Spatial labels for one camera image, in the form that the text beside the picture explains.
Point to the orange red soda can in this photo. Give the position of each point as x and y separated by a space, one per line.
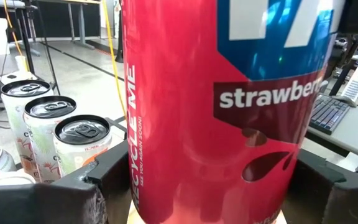
182 109

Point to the dark keyboard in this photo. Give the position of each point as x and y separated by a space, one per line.
328 115

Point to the white keyboard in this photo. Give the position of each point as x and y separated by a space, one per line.
357 84

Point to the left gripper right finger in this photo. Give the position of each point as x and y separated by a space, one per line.
331 202

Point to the white Celsius can black lid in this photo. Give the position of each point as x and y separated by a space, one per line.
73 152
14 109
42 140

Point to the white cup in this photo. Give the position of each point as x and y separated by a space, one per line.
20 63

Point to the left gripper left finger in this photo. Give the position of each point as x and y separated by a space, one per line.
57 205

